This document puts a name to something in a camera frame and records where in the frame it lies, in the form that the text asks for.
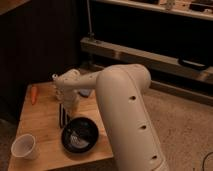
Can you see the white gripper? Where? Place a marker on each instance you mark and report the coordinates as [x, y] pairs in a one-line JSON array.
[[70, 102]]

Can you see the black rectangular eraser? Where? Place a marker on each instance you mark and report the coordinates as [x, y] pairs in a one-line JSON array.
[[63, 117]]

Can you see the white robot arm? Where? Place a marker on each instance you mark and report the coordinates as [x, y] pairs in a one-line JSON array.
[[119, 93]]

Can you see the clear plastic bottle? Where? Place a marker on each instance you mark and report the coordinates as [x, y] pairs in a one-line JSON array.
[[58, 93]]

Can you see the orange carrot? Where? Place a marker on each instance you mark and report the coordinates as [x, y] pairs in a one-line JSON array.
[[33, 93]]

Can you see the black bowl with whisk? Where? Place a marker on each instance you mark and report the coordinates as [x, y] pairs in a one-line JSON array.
[[79, 135]]

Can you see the metal pole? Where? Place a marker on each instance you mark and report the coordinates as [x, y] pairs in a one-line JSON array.
[[91, 33]]

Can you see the white paper cup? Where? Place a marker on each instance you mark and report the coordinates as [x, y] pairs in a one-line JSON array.
[[25, 147]]

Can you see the metal shelf rail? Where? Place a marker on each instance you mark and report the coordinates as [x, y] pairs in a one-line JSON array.
[[154, 61]]

